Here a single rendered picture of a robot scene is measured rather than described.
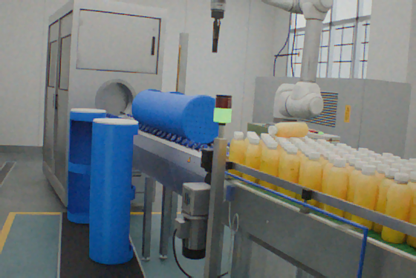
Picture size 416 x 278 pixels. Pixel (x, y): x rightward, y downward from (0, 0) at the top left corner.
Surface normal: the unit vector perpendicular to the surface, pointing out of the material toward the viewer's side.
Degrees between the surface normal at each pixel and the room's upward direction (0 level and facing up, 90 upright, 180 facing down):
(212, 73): 90
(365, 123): 90
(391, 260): 90
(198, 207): 90
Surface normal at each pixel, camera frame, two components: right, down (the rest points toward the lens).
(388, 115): 0.29, 0.12
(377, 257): -0.88, -0.01
